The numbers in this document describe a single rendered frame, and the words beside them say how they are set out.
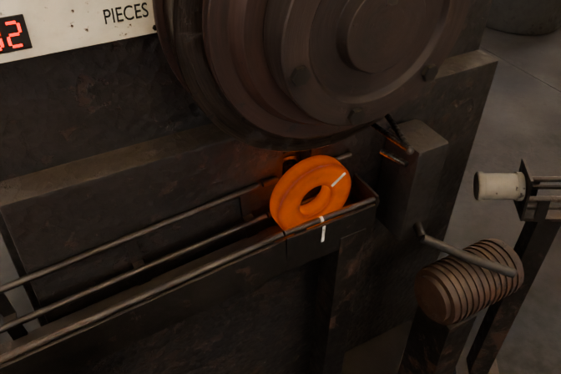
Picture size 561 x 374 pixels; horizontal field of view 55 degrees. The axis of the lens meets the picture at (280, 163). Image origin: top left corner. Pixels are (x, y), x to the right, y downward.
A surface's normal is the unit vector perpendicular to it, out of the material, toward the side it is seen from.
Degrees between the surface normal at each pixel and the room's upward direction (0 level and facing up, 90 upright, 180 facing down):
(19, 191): 0
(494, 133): 0
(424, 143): 0
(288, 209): 90
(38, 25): 90
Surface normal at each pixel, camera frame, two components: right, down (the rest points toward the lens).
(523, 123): 0.02, -0.78
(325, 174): 0.51, 0.55
